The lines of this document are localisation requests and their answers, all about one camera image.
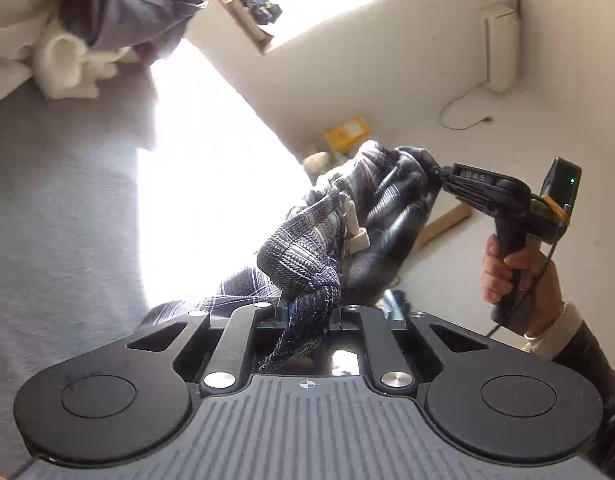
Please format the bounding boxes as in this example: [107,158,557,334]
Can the dark plaid flannel pants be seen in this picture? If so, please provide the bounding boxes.
[140,141,441,373]

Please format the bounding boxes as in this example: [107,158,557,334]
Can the white low shelf unit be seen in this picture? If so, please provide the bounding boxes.
[302,146,337,183]

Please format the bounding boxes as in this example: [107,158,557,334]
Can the dark cloth in box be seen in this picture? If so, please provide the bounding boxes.
[242,0,283,26]

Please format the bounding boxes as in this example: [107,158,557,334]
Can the white fleece garment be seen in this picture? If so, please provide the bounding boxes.
[32,23,138,100]

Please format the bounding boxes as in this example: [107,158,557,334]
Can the black cable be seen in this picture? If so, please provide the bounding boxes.
[484,204,571,338]

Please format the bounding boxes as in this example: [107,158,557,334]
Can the person's right hand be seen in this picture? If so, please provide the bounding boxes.
[481,234,565,338]

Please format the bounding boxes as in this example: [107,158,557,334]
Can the yellow box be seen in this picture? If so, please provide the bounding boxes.
[325,116,373,154]

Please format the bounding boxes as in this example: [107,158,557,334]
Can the grey battery pack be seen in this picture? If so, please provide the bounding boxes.
[541,157,582,208]

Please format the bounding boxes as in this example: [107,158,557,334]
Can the dark navy garment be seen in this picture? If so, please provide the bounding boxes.
[59,0,207,64]

